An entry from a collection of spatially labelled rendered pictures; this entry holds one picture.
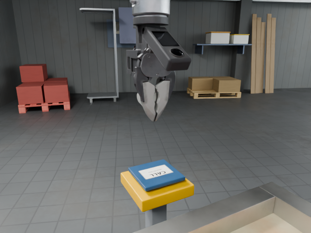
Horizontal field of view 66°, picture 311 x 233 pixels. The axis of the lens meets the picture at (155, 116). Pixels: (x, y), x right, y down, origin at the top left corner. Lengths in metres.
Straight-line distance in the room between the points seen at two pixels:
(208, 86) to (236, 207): 6.16
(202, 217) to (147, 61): 0.30
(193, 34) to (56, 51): 3.67
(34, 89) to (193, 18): 4.39
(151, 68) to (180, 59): 0.09
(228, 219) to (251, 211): 0.05
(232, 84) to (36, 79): 4.55
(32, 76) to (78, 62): 1.52
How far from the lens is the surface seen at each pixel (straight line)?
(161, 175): 0.56
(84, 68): 6.91
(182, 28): 7.02
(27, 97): 5.30
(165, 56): 0.42
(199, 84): 6.47
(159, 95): 0.51
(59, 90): 5.20
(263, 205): 0.49
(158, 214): 0.61
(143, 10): 0.49
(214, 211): 0.43
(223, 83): 6.23
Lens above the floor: 1.25
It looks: 16 degrees down
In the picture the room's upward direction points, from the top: straight up
